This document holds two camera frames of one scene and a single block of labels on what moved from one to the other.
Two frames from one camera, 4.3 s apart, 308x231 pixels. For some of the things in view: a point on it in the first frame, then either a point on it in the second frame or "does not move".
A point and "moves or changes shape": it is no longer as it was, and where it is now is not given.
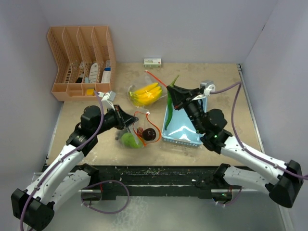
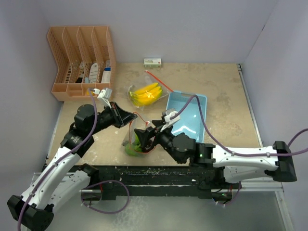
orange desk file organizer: (85, 60) does not move
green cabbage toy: (130, 139) → (134, 148)
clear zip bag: (145, 130) moves or changes shape
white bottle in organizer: (94, 73) does not move
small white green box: (152, 62) does not move
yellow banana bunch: (147, 95) does not move
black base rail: (162, 182) does not move
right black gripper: (181, 95) → (146, 135)
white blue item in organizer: (107, 72) does not move
